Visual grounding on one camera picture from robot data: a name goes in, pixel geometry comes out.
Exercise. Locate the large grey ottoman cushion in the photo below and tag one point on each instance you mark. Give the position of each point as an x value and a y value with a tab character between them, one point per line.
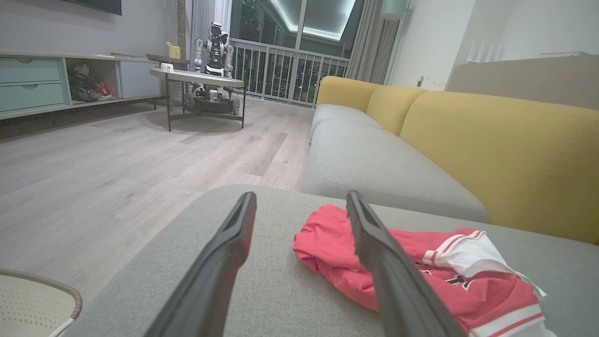
281	299

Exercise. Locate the white wheeled robot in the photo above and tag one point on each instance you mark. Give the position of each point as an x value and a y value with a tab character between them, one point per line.
215	51

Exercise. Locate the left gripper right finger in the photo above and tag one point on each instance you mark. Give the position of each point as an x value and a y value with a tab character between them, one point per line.
398	290

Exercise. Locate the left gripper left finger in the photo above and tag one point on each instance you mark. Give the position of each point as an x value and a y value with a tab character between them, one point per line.
210	281

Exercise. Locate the round coffee table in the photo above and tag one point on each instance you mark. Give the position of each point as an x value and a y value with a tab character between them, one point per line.
201	78

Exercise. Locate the yellow sofa back cushion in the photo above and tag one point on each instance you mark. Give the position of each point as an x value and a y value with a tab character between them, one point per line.
393	105
514	159
344	91

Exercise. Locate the white balcony railing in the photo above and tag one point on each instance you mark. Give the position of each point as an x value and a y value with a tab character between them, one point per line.
290	70

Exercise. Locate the beige partition panel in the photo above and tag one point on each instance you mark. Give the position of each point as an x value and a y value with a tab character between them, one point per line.
538	77

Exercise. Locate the yellow watering can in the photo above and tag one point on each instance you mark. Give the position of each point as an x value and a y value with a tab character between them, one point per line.
174	50

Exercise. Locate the grey pleated curtain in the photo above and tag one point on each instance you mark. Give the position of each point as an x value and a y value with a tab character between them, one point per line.
374	47

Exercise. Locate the white router with antennas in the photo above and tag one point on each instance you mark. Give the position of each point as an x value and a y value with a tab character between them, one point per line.
482	54

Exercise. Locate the long teal tv cabinet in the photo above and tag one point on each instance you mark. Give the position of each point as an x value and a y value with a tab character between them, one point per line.
32	84

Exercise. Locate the sheer white curtain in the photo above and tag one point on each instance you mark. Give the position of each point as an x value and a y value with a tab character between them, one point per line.
210	18

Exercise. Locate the clutter pile in cabinet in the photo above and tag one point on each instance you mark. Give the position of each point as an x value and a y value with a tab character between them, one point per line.
89	86

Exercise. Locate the grey sofa seat cushion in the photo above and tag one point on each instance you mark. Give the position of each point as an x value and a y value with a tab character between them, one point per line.
337	114
383	173

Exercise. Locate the woven laundry basket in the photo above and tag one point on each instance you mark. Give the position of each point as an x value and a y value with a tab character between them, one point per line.
28	304

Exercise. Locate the red jersey with lettering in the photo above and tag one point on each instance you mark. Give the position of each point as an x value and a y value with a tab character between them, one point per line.
486	299

